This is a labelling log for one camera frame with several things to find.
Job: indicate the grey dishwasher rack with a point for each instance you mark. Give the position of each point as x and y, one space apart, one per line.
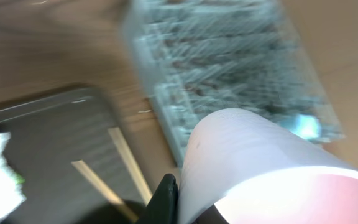
196 57

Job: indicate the pink white cup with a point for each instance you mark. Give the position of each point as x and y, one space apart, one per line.
254 171

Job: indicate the light blue cup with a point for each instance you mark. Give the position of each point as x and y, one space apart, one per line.
305 126

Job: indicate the wooden chopstick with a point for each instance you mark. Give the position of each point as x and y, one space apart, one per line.
104 189
127 156

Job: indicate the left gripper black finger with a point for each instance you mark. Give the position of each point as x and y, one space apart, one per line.
162 208

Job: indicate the brown serving tray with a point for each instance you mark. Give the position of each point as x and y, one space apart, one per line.
48 133

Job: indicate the left wooden chopstick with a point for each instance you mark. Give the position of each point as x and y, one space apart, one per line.
104 189

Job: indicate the right wooden chopstick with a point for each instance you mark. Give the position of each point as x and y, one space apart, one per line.
127 156

